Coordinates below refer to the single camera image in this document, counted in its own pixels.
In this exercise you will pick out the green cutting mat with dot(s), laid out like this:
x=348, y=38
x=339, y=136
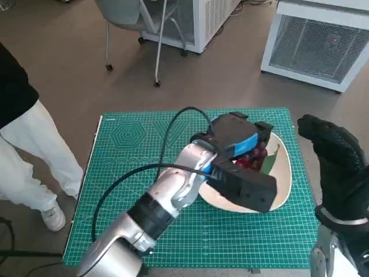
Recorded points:
x=121, y=144

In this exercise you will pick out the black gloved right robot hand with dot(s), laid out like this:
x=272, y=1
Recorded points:
x=337, y=173

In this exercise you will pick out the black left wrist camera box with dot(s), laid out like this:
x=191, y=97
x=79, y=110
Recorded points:
x=248, y=187

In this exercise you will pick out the red toy grapes with leaf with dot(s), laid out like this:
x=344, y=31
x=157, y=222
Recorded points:
x=253, y=161

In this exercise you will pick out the grey chair with metal legs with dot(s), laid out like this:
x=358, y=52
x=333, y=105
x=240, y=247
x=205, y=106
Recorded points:
x=124, y=14

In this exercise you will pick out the white mesh cabinet on castors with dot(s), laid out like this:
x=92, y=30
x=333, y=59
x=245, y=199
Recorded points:
x=207, y=23

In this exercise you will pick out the black table bracket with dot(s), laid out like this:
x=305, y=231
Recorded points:
x=254, y=273
x=147, y=272

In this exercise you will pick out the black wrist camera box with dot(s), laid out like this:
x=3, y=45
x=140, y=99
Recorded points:
x=248, y=187
x=357, y=256

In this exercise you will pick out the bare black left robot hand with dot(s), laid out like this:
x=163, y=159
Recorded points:
x=230, y=130

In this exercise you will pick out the white mesh cabinet with red light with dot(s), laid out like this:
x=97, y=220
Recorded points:
x=314, y=43

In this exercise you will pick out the white square plate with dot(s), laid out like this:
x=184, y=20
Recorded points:
x=284, y=184

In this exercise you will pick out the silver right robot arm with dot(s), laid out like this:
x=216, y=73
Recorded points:
x=325, y=254

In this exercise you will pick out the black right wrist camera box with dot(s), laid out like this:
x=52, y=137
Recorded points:
x=357, y=256

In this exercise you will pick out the person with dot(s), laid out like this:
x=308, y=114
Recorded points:
x=26, y=150

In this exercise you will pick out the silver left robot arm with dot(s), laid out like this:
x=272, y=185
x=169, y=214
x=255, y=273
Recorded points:
x=161, y=207

